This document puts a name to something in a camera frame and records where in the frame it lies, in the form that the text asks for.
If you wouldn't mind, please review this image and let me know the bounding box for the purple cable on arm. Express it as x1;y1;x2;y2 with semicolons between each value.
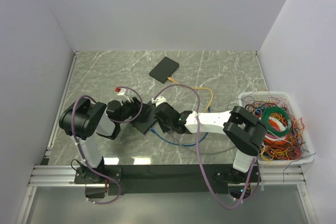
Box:
153;84;262;210
72;86;144;205

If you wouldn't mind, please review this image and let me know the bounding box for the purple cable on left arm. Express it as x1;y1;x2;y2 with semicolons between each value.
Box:
72;86;144;205

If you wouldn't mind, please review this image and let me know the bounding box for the tangle of coloured wires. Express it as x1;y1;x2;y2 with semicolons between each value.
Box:
227;89;317;184

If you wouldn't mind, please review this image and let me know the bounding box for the grey ethernet cable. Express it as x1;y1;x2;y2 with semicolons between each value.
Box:
169;134;238;155

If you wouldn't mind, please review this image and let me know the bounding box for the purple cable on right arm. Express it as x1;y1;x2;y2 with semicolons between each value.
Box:
153;84;262;210

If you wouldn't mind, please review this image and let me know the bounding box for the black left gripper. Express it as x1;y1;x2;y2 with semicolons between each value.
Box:
117;96;151;124

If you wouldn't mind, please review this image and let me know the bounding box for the white plastic basket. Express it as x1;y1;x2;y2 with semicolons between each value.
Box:
238;91;315;166

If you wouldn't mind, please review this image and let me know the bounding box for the yellow ethernet cable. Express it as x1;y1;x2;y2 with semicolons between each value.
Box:
167;76;213;111

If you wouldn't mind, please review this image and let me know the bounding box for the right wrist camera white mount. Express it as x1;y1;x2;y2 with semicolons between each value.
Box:
151;96;167;107

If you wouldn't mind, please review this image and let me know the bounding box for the aluminium rail on table edge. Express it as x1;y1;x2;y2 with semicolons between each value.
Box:
44;50;80;158

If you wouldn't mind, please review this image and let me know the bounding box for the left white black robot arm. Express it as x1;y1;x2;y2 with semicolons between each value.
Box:
58;97;144;183

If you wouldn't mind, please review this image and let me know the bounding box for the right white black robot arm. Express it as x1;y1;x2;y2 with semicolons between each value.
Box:
154;102;267;182

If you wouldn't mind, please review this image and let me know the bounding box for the black network switch box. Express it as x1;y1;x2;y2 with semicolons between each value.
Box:
149;57;180;83

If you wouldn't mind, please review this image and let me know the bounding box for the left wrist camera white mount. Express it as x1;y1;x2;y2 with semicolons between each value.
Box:
115;87;132;102

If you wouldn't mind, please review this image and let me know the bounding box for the blue ethernet cable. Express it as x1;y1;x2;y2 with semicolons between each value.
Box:
150;128;209;147

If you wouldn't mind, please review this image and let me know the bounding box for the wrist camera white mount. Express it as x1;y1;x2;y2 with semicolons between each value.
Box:
115;87;132;102
151;96;167;107

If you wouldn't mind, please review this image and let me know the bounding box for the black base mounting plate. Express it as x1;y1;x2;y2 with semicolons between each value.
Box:
74;164;260;198

